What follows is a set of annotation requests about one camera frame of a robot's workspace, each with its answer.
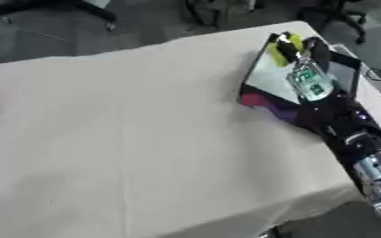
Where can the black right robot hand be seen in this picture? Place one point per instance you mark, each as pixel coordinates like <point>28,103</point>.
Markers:
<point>317,51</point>

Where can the black office chair base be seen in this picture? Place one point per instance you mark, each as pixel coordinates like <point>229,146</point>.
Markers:
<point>93,10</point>

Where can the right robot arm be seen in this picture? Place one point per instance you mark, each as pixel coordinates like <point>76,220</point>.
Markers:
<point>340,121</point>

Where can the black office chair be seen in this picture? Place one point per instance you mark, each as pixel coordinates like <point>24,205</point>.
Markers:
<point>340,14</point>

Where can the yellow block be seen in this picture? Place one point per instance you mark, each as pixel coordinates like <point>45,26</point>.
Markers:
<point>278,57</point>

